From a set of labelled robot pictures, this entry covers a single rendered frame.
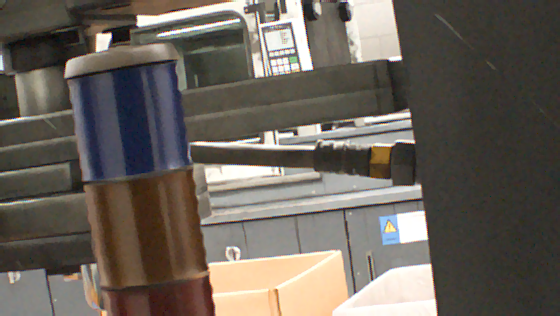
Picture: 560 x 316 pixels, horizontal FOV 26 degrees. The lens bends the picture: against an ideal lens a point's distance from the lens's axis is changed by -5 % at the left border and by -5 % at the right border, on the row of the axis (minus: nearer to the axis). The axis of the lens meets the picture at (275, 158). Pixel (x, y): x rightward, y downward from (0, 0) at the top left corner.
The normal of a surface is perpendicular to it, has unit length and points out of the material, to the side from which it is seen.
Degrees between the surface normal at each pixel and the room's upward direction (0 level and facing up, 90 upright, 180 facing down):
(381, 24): 90
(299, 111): 90
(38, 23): 90
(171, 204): 76
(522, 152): 90
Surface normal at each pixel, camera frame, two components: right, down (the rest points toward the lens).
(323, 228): -0.32, 0.10
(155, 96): 0.58, -0.29
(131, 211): -0.11, -0.18
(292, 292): 0.91, -0.14
